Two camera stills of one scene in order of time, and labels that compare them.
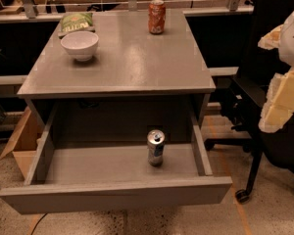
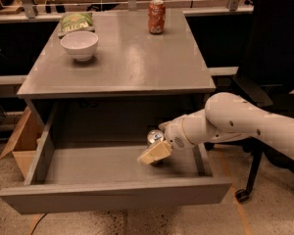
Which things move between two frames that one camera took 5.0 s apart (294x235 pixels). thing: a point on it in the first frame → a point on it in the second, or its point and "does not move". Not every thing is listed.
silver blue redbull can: (155, 144) does not move
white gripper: (293, 42) → (174, 133)
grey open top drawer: (73, 177) does not move
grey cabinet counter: (137, 88) does not move
